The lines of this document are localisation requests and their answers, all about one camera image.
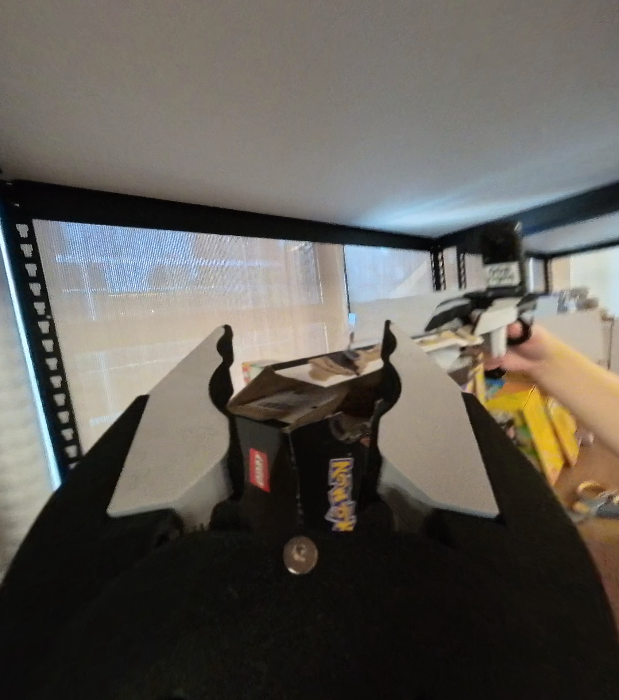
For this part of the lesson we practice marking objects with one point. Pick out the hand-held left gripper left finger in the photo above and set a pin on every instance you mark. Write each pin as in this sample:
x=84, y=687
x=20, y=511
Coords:
x=178, y=437

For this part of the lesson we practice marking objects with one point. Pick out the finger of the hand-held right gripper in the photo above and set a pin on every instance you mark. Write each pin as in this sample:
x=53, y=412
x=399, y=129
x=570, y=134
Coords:
x=449, y=314

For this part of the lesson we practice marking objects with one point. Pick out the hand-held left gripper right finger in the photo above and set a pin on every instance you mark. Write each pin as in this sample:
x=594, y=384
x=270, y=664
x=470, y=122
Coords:
x=429, y=437

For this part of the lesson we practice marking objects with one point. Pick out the black toy box tan base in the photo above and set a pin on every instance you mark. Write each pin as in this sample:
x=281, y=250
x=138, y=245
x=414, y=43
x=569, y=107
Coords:
x=315, y=465

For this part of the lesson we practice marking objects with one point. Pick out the black metal shelf rack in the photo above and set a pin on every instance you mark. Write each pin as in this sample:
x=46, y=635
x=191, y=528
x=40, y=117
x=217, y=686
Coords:
x=232, y=221

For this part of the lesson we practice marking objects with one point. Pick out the person's right forearm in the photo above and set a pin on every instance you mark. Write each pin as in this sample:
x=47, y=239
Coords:
x=605, y=404

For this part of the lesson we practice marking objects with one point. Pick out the person's right hand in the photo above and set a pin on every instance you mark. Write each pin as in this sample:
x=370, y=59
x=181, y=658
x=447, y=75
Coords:
x=528, y=358

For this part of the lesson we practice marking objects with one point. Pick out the translucent window blind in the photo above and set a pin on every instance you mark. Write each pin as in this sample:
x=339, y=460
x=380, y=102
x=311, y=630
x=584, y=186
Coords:
x=178, y=301

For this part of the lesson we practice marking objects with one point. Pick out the grey yellow scissors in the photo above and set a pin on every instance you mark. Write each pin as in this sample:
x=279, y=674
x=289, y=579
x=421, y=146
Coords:
x=615, y=511

